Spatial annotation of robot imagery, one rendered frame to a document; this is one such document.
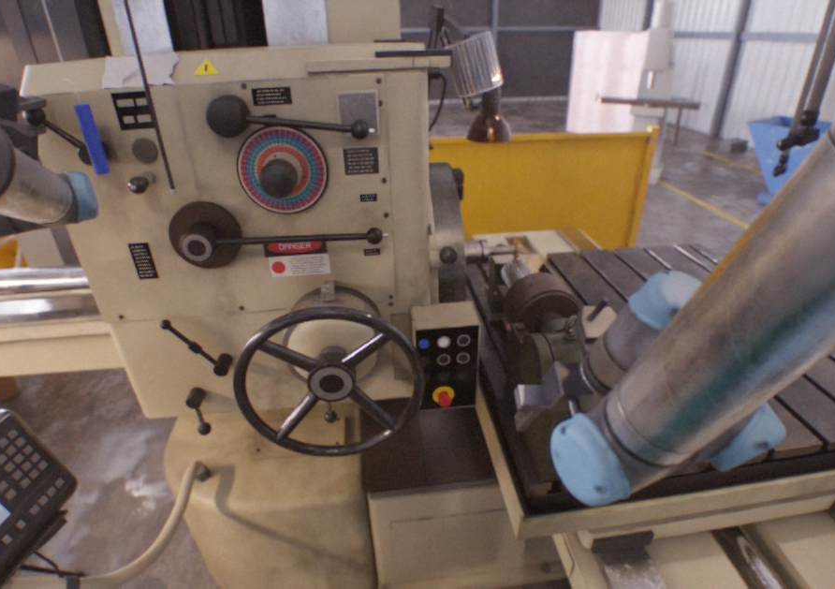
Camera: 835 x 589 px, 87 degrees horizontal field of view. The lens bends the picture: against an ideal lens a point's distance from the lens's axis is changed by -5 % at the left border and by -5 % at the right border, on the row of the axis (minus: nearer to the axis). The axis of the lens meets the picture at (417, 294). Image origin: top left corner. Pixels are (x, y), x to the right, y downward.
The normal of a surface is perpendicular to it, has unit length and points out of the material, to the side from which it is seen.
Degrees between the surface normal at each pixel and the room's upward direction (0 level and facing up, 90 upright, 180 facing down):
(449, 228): 51
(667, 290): 25
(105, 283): 90
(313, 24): 90
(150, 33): 90
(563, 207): 90
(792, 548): 0
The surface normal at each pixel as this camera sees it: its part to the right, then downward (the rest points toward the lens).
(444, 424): -0.02, -0.87
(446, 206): 0.05, -0.36
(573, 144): 0.11, 0.48
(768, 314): -0.76, 0.42
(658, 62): -0.49, 0.44
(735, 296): -0.96, 0.11
